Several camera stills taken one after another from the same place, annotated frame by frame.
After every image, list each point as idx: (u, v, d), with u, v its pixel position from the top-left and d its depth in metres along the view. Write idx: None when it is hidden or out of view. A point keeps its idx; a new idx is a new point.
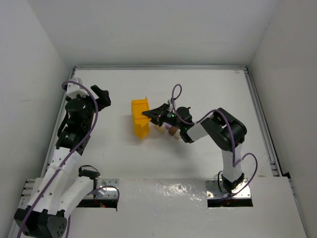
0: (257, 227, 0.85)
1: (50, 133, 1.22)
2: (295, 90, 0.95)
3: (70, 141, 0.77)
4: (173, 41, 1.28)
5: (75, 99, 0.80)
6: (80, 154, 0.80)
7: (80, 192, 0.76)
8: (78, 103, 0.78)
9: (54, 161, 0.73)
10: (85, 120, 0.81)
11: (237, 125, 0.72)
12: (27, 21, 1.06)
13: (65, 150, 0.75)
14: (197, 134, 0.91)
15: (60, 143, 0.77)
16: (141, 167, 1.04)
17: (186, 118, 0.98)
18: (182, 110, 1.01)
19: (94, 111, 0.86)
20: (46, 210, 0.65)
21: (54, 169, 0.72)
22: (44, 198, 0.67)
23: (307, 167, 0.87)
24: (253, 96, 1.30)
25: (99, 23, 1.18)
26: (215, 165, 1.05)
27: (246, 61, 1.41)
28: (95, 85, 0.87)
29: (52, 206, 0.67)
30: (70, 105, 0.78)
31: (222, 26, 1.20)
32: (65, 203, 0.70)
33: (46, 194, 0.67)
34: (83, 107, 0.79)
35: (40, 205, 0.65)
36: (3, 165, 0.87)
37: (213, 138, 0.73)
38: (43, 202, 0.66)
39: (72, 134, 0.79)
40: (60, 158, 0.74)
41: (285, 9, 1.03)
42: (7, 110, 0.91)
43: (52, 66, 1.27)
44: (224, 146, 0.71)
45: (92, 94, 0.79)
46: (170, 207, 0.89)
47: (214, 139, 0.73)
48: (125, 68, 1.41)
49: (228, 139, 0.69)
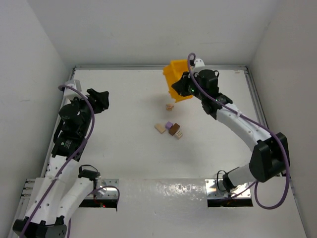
0: (257, 227, 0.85)
1: (50, 133, 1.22)
2: (295, 90, 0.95)
3: (66, 149, 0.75)
4: (173, 41, 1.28)
5: (69, 105, 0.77)
6: (78, 161, 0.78)
7: (80, 195, 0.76)
8: (72, 109, 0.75)
9: (50, 170, 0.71)
10: (80, 126, 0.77)
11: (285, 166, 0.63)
12: (26, 21, 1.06)
13: (61, 158, 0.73)
14: (229, 121, 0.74)
15: (56, 151, 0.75)
16: (141, 167, 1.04)
17: (209, 81, 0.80)
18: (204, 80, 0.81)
19: (90, 116, 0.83)
20: (43, 221, 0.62)
21: (51, 178, 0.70)
22: (42, 208, 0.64)
23: (307, 167, 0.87)
24: (253, 96, 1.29)
25: (99, 23, 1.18)
26: (215, 165, 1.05)
27: (246, 62, 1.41)
28: (91, 88, 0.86)
29: (50, 216, 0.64)
30: (64, 111, 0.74)
31: (222, 26, 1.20)
32: (65, 208, 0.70)
33: (44, 205, 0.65)
34: (78, 114, 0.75)
35: (38, 216, 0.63)
36: (3, 165, 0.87)
37: (255, 161, 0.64)
38: (40, 212, 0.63)
39: (68, 141, 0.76)
40: (56, 167, 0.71)
41: (285, 9, 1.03)
42: (7, 110, 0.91)
43: (52, 65, 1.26)
44: (258, 175, 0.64)
45: (86, 100, 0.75)
46: (170, 207, 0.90)
47: (254, 164, 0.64)
48: (125, 68, 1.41)
49: (270, 174, 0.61)
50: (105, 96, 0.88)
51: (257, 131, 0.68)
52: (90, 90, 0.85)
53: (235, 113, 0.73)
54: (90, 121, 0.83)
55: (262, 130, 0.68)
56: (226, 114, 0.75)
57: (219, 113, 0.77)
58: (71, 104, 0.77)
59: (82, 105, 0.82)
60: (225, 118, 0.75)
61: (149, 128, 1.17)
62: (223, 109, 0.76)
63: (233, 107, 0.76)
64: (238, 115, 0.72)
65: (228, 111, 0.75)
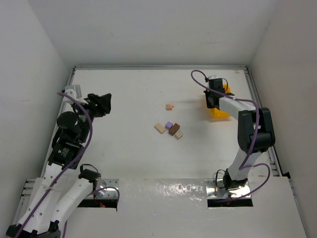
0: (257, 227, 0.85)
1: (50, 133, 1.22)
2: (295, 90, 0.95)
3: (63, 157, 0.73)
4: (173, 41, 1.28)
5: (68, 112, 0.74)
6: (75, 169, 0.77)
7: (79, 197, 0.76)
8: (70, 118, 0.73)
9: (46, 178, 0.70)
10: (79, 134, 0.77)
11: (267, 135, 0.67)
12: (26, 21, 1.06)
13: (57, 167, 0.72)
14: (228, 108, 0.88)
15: (53, 158, 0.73)
16: (141, 167, 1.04)
17: (216, 80, 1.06)
18: (211, 83, 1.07)
19: (88, 123, 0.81)
20: (35, 230, 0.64)
21: (45, 187, 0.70)
22: (34, 217, 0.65)
23: (307, 167, 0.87)
24: (253, 96, 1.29)
25: (99, 23, 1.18)
26: (215, 164, 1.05)
27: (246, 62, 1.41)
28: (91, 93, 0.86)
29: (42, 225, 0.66)
30: (62, 120, 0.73)
31: (222, 26, 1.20)
32: (60, 213, 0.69)
33: (36, 213, 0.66)
34: (76, 124, 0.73)
35: (31, 224, 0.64)
36: (3, 165, 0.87)
37: (239, 129, 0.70)
38: (33, 221, 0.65)
39: (65, 148, 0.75)
40: (51, 176, 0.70)
41: (286, 9, 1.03)
42: (7, 110, 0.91)
43: (52, 65, 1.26)
44: (242, 142, 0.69)
45: (85, 111, 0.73)
46: (170, 207, 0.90)
47: (239, 132, 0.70)
48: (125, 68, 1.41)
49: (249, 140, 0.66)
50: (107, 100, 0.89)
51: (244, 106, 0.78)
52: (91, 96, 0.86)
53: (231, 98, 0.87)
54: (88, 128, 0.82)
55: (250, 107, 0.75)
56: (225, 100, 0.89)
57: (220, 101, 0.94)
58: (70, 112, 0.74)
59: (82, 112, 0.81)
60: (225, 105, 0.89)
61: (149, 128, 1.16)
62: (224, 98, 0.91)
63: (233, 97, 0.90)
64: (234, 99, 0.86)
65: (227, 98, 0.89)
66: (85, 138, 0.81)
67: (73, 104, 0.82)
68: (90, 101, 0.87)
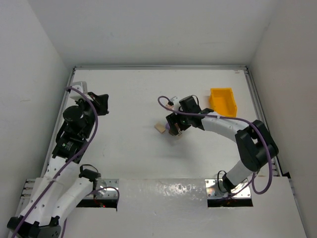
0: (258, 227, 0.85)
1: (50, 133, 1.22)
2: (295, 90, 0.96)
3: (67, 150, 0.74)
4: (172, 41, 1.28)
5: (73, 107, 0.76)
6: (78, 163, 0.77)
7: (79, 195, 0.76)
8: (76, 112, 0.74)
9: (49, 170, 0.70)
10: (83, 129, 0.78)
11: (269, 145, 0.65)
12: (26, 20, 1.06)
13: (61, 159, 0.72)
14: (213, 128, 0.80)
15: (57, 151, 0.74)
16: (141, 167, 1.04)
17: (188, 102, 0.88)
18: (183, 104, 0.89)
19: (93, 119, 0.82)
20: (37, 222, 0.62)
21: (48, 179, 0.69)
22: (37, 209, 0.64)
23: (307, 167, 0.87)
24: (253, 96, 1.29)
25: (98, 24, 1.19)
26: (215, 165, 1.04)
27: (246, 62, 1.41)
28: (91, 92, 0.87)
29: (44, 217, 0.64)
30: (67, 113, 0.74)
31: (221, 26, 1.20)
32: (60, 209, 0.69)
33: (39, 205, 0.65)
34: (81, 117, 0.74)
35: (32, 216, 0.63)
36: (3, 165, 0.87)
37: (241, 152, 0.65)
38: (34, 213, 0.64)
39: (69, 143, 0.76)
40: (55, 168, 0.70)
41: (285, 9, 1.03)
42: (7, 109, 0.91)
43: (52, 65, 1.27)
44: (251, 165, 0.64)
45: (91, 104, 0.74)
46: (170, 206, 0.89)
47: (244, 156, 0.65)
48: (125, 68, 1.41)
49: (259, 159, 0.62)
50: (104, 100, 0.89)
51: (237, 125, 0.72)
52: (91, 94, 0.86)
53: (215, 117, 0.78)
54: (93, 122, 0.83)
55: (241, 124, 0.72)
56: (208, 121, 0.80)
57: (204, 124, 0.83)
58: (75, 106, 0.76)
59: (87, 107, 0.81)
60: (209, 125, 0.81)
61: (149, 128, 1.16)
62: (207, 118, 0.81)
63: (214, 113, 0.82)
64: (218, 117, 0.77)
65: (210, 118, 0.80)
66: (89, 133, 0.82)
67: (79, 100, 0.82)
68: (94, 98, 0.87)
